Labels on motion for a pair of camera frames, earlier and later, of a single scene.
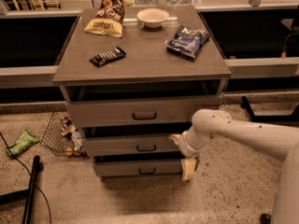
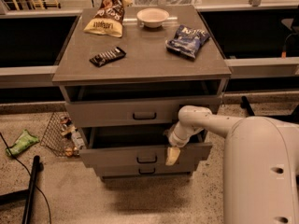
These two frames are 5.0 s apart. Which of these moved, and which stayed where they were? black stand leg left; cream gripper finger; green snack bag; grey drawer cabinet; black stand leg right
Moved: cream gripper finger
Stayed: green snack bag; black stand leg left; black stand leg right; grey drawer cabinet
